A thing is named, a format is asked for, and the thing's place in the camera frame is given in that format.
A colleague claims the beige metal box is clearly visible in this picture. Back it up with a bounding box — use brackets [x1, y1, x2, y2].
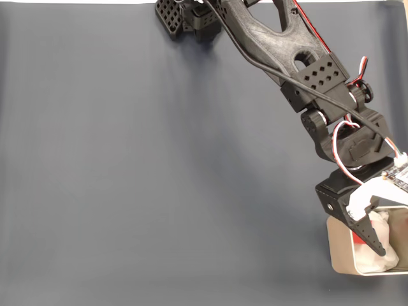
[326, 205, 408, 275]

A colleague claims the white crumpled cloth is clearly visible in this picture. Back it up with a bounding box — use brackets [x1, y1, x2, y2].
[353, 210, 400, 273]

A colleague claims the grey table mat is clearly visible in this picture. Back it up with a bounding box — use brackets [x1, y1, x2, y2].
[0, 1, 408, 306]

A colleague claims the white camera board mount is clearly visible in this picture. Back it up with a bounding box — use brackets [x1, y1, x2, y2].
[346, 152, 408, 221]

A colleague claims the white red servo cable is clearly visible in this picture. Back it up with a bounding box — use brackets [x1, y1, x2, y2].
[291, 0, 370, 186]

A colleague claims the black camera cable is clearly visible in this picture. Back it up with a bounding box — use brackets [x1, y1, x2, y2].
[203, 0, 400, 154]

